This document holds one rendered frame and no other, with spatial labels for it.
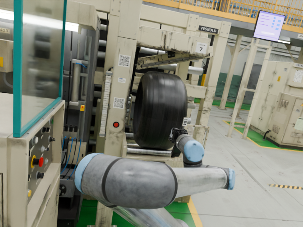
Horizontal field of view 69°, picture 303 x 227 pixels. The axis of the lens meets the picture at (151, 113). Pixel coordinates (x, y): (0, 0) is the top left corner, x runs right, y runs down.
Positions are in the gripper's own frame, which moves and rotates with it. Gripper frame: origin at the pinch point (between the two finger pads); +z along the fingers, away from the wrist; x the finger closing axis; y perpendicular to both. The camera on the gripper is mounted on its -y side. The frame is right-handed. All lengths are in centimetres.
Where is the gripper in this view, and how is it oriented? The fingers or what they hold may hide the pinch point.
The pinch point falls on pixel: (172, 136)
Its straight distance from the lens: 135.1
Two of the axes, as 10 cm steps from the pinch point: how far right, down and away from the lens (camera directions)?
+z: -1.8, -1.5, 9.7
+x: -9.7, -1.1, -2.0
